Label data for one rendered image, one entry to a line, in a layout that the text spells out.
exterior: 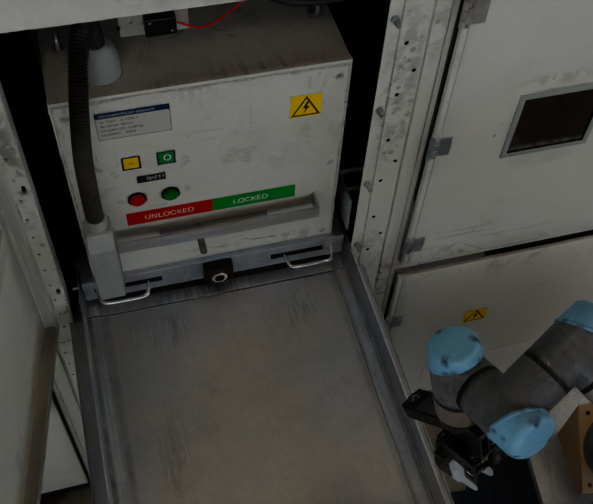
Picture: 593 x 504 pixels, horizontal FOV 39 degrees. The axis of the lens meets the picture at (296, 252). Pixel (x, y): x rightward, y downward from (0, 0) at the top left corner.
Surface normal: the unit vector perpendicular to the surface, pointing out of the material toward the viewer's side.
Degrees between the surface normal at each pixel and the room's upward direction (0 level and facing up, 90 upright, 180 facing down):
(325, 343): 0
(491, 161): 90
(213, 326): 0
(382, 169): 90
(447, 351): 18
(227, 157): 90
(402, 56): 90
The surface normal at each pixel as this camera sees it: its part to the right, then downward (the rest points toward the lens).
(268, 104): 0.26, 0.79
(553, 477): 0.04, -0.58
